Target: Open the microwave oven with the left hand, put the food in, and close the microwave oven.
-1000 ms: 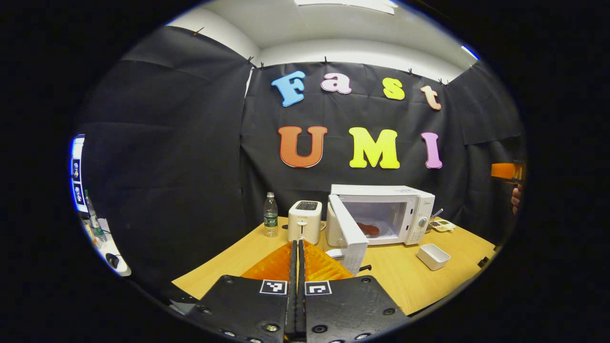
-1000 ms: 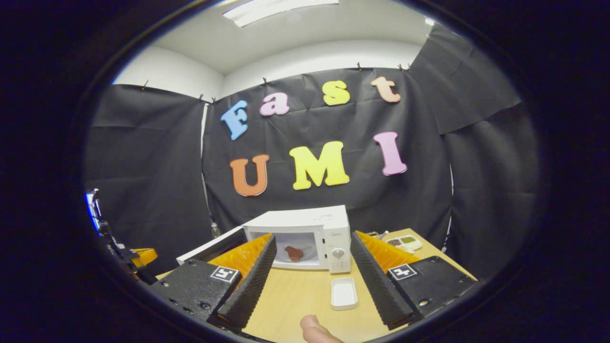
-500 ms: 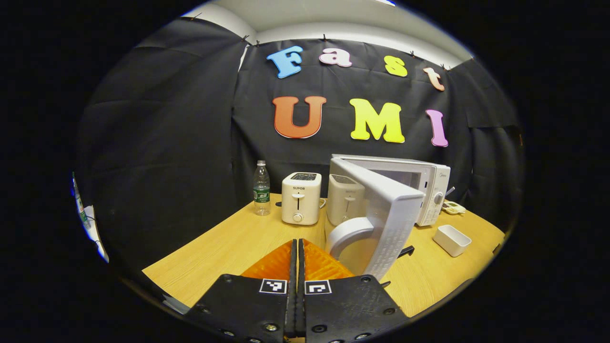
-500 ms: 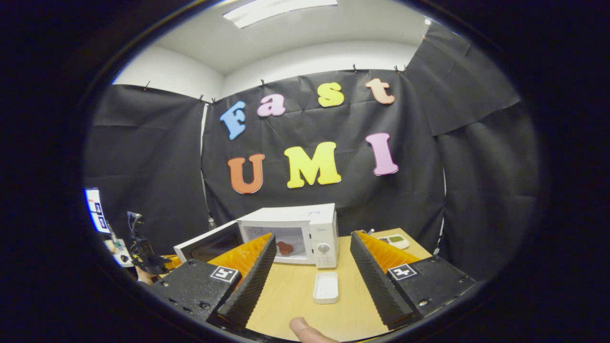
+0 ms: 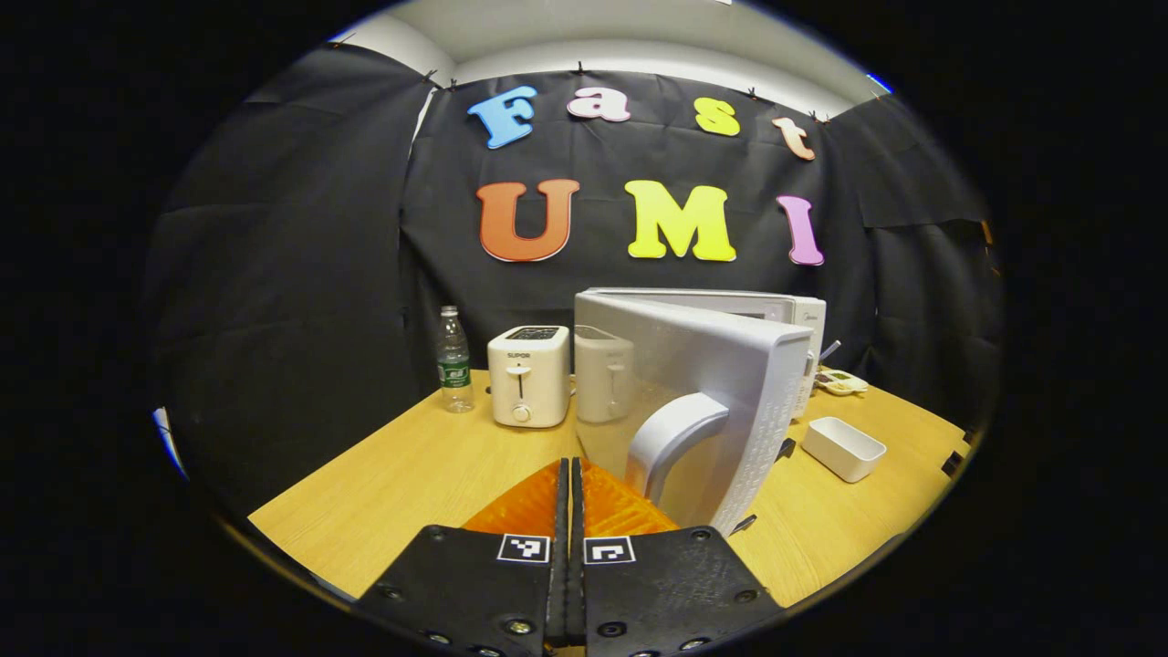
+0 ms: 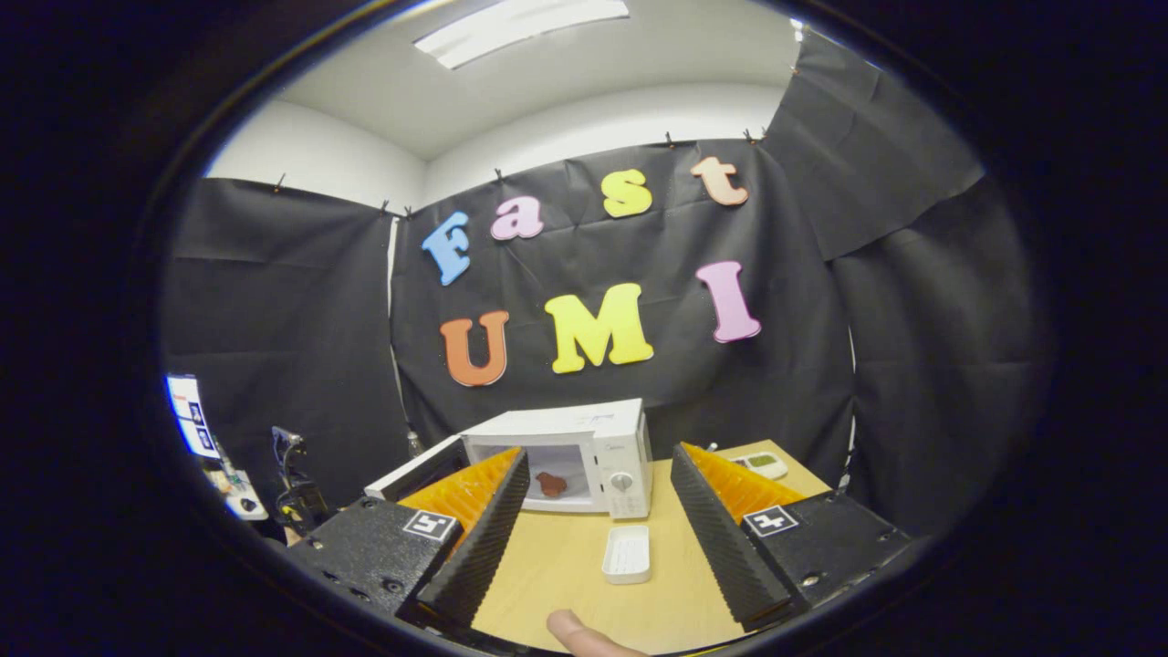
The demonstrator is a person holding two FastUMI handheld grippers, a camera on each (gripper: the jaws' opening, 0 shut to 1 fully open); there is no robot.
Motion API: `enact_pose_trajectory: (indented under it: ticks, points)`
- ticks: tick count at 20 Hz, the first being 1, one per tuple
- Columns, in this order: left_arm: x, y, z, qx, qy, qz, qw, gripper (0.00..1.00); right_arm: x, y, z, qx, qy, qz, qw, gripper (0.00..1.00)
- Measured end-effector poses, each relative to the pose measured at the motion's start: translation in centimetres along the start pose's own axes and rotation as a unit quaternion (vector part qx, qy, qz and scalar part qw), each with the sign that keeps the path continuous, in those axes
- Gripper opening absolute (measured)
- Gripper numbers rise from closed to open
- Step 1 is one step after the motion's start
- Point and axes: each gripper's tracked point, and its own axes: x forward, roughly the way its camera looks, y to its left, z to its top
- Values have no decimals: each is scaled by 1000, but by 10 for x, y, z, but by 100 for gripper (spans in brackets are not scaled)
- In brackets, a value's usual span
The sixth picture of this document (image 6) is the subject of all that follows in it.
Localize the white microwave oven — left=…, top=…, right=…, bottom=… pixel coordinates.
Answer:
left=364, top=398, right=655, bottom=522

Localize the white divided dish of beans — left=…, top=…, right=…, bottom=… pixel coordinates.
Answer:
left=729, top=451, right=789, bottom=482

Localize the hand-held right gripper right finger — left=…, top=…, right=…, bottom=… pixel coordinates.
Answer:
left=670, top=442, right=915, bottom=633

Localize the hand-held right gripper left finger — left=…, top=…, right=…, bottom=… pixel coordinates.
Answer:
left=286, top=446, right=532, bottom=631

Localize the white ribbed soap dish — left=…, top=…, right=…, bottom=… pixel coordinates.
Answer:
left=601, top=524, right=652, bottom=586

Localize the large ceiling light panel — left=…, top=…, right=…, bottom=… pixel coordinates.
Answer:
left=412, top=0, right=631, bottom=72

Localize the white printed sign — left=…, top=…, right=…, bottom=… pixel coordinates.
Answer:
left=166, top=373, right=222, bottom=461

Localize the black backdrop cloth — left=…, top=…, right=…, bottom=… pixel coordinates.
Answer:
left=160, top=27, right=1059, bottom=541

